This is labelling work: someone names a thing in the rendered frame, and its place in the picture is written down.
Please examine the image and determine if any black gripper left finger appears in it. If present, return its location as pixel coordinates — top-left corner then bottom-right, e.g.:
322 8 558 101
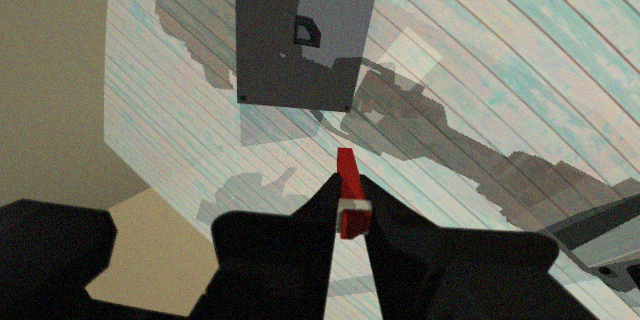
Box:
211 172 342 320

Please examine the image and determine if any grey sloped panel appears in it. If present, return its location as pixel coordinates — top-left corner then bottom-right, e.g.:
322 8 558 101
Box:
235 0 375 113

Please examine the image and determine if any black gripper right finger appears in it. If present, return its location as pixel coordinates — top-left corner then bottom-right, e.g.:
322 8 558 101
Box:
360 174 560 320

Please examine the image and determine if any red peg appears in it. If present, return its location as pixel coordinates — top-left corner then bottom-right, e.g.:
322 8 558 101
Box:
336 147 373 240

